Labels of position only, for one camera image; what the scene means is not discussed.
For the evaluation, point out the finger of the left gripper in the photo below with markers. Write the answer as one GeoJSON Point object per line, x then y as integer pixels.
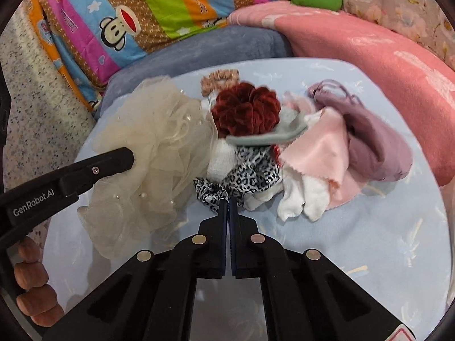
{"type": "Point", "coordinates": [80, 177]}

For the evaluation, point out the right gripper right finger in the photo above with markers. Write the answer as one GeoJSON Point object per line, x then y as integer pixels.
{"type": "Point", "coordinates": [305, 295]}

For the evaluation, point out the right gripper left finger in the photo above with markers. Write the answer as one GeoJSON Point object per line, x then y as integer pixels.
{"type": "Point", "coordinates": [151, 296]}

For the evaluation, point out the cream tulle mesh scrunchie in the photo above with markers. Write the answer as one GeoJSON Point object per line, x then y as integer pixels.
{"type": "Point", "coordinates": [171, 137]}

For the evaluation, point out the leopard print scrunchie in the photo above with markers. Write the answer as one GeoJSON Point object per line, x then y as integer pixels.
{"type": "Point", "coordinates": [256, 171]}

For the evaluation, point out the pink satin fabric piece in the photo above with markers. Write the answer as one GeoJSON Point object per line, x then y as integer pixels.
{"type": "Point", "coordinates": [322, 152]}

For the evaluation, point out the mauve purple cloth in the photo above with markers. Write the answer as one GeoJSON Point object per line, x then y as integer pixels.
{"type": "Point", "coordinates": [376, 151]}

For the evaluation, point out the dark red velvet scrunchie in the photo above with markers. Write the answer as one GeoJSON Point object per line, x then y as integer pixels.
{"type": "Point", "coordinates": [246, 110]}

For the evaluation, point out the person's left hand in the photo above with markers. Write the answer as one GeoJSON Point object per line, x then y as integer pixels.
{"type": "Point", "coordinates": [39, 301]}

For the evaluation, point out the white sock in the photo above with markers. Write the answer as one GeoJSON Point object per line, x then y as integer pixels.
{"type": "Point", "coordinates": [302, 194]}

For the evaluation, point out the colourful monkey print quilt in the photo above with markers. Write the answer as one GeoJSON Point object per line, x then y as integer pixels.
{"type": "Point", "coordinates": [90, 40]}

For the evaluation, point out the blue grey plush pillow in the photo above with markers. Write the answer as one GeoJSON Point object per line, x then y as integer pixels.
{"type": "Point", "coordinates": [222, 46]}

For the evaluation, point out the tan patterned scrunchie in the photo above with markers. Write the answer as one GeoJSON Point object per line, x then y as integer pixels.
{"type": "Point", "coordinates": [218, 80]}

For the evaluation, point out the pink plush blanket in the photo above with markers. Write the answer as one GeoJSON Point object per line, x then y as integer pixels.
{"type": "Point", "coordinates": [417, 83]}

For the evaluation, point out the grey floral duvet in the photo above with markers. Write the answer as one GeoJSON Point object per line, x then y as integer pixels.
{"type": "Point", "coordinates": [422, 21]}

